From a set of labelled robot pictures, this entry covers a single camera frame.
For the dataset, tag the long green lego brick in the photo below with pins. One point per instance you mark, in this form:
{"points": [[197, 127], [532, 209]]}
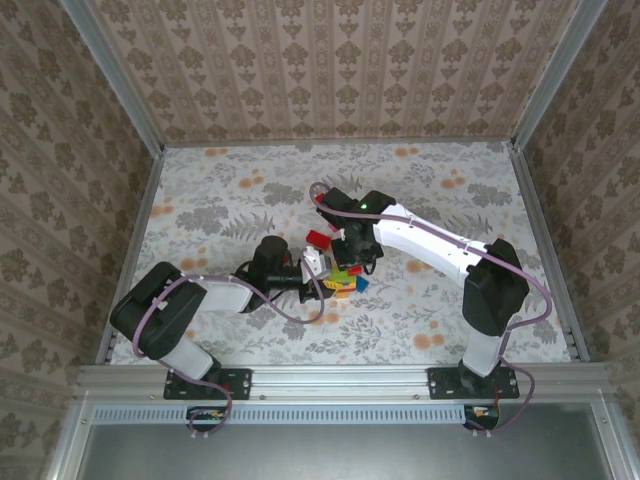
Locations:
{"points": [[341, 274]]}

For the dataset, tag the long orange lego brick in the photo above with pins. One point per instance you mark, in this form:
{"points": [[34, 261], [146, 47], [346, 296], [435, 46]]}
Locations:
{"points": [[345, 293]]}

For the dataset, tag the small red lego brick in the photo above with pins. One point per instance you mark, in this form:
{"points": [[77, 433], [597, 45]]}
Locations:
{"points": [[288, 258]]}

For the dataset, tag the long red lego brick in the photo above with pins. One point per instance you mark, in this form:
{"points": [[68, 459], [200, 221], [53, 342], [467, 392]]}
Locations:
{"points": [[317, 239], [355, 271]]}

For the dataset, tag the small pink lego brick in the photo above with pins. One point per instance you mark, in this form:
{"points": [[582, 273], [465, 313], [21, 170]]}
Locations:
{"points": [[332, 226]]}

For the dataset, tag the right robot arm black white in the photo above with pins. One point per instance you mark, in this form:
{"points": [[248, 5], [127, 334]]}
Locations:
{"points": [[425, 240]]}

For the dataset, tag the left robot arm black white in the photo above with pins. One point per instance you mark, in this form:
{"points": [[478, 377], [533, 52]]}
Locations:
{"points": [[160, 310]]}

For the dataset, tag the floral patterned table cover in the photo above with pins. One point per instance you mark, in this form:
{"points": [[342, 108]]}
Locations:
{"points": [[400, 170]]}

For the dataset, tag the grey metal panel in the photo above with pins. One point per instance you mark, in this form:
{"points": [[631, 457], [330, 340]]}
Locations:
{"points": [[340, 455]]}

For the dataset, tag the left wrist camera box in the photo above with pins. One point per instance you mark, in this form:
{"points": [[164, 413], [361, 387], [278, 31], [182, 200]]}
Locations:
{"points": [[315, 262]]}

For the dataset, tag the aluminium table edge rail wide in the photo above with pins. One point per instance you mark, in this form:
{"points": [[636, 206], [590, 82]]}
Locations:
{"points": [[340, 380]]}

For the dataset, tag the thin aluminium table rail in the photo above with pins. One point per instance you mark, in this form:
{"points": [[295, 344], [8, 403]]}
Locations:
{"points": [[340, 141]]}

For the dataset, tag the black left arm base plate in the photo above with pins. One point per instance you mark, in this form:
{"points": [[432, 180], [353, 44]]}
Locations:
{"points": [[240, 382]]}

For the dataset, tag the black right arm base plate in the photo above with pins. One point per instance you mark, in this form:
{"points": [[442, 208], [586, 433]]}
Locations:
{"points": [[442, 382]]}

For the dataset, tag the aluminium table side rail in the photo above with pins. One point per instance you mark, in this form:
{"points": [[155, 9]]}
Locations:
{"points": [[155, 165], [531, 200]]}

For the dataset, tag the aluminium frame post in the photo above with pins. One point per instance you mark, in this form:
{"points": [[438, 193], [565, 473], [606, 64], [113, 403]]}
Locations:
{"points": [[114, 75], [555, 75]]}

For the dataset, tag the aluminium lower frame bar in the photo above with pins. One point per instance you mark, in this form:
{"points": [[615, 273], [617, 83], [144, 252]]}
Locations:
{"points": [[607, 450], [67, 440]]}

